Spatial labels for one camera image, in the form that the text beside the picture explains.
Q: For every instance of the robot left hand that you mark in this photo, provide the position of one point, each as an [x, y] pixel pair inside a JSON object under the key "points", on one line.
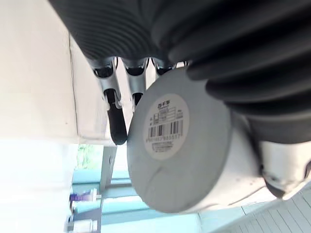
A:
{"points": [[218, 36]]}

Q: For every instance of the grey cup with barcode label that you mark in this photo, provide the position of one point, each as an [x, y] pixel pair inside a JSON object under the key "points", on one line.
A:
{"points": [[194, 170]]}

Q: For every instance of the purple and white bottle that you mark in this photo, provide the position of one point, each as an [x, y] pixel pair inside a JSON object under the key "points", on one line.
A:
{"points": [[82, 195]]}

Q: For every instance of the grey window frame post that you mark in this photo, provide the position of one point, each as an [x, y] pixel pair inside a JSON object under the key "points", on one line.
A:
{"points": [[108, 167]]}

